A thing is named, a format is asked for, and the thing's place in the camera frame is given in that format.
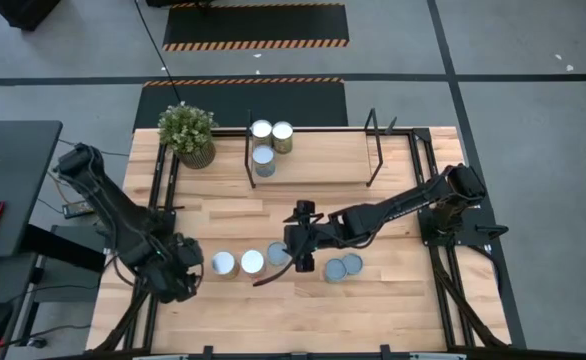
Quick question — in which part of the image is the black floor cable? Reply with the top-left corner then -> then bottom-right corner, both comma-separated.
133,0 -> 183,105

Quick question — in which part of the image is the green pink rainbow can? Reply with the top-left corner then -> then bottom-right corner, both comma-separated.
323,257 -> 349,285

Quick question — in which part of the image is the corn label can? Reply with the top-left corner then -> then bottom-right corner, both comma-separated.
210,250 -> 239,280

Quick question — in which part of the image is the wooden shelf black metal frame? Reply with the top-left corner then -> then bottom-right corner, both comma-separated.
242,106 -> 399,191

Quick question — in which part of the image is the black box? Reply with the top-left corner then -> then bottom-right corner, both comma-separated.
0,0 -> 62,32

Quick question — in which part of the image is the green plant in striped pot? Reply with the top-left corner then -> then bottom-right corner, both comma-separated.
156,101 -> 220,171

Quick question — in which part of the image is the olive label can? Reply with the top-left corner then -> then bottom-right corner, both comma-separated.
250,118 -> 274,149

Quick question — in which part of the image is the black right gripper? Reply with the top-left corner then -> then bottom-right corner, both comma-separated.
252,222 -> 327,288

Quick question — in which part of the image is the cherries label can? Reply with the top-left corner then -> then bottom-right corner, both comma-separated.
251,144 -> 277,179

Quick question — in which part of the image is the black power brick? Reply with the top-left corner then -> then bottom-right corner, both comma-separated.
62,200 -> 95,220

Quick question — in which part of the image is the yellow-green pea label can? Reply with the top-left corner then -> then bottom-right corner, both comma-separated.
271,120 -> 295,155

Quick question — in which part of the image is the short teal tuna can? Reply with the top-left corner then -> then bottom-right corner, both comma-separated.
341,252 -> 365,276

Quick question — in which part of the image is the mixed vegetables label can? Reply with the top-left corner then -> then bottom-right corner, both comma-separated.
265,240 -> 292,268

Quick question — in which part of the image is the pineapple label can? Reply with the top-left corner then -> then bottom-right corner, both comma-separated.
239,248 -> 267,279

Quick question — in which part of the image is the black side desk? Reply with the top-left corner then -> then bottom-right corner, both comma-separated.
0,119 -> 64,259

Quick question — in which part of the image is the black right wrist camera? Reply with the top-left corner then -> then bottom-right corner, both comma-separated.
295,198 -> 318,217

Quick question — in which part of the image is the black hazard striped floor mat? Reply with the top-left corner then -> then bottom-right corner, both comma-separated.
162,2 -> 350,52
132,77 -> 349,132

